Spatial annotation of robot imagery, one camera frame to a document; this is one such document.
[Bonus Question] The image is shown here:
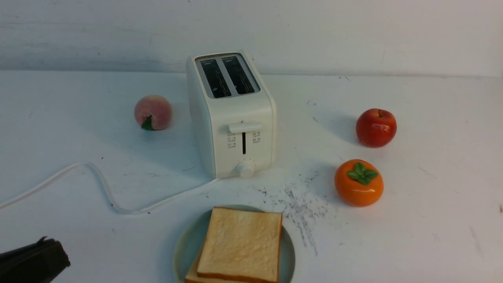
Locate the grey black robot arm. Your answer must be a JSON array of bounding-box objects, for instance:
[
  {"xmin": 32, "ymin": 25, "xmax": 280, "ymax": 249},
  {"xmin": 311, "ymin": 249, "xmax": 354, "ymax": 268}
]
[{"xmin": 0, "ymin": 236, "xmax": 71, "ymax": 283}]

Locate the orange persimmon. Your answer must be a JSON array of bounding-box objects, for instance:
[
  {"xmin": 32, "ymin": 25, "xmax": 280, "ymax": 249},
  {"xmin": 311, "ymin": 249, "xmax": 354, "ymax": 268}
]
[{"xmin": 334, "ymin": 159, "xmax": 384, "ymax": 207}]

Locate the white power cord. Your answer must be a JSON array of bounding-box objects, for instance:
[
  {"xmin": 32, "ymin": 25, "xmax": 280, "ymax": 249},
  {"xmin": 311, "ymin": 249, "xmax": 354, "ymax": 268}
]
[{"xmin": 0, "ymin": 162, "xmax": 219, "ymax": 215}]

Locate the toast slice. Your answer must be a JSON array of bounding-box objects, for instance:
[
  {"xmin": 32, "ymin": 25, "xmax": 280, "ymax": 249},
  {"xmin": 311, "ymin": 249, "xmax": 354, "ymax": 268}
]
[
  {"xmin": 196, "ymin": 207, "xmax": 283, "ymax": 283},
  {"xmin": 185, "ymin": 257, "xmax": 240, "ymax": 283}
]

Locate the red apple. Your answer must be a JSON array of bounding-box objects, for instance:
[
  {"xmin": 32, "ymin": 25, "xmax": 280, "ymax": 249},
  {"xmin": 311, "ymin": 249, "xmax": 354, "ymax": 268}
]
[{"xmin": 355, "ymin": 108, "xmax": 397, "ymax": 147}]

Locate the pink peach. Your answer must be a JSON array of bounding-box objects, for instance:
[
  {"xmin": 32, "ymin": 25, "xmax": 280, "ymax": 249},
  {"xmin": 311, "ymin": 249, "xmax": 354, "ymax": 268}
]
[{"xmin": 134, "ymin": 95, "xmax": 173, "ymax": 131}]

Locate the light green plate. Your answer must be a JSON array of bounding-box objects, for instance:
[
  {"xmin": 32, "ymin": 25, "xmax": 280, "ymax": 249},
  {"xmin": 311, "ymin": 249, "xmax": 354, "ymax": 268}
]
[{"xmin": 172, "ymin": 208, "xmax": 296, "ymax": 283}]

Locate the white two-slot toaster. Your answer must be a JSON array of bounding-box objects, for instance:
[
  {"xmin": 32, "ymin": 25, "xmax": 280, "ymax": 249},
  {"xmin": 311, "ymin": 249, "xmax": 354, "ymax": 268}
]
[{"xmin": 185, "ymin": 50, "xmax": 277, "ymax": 179}]

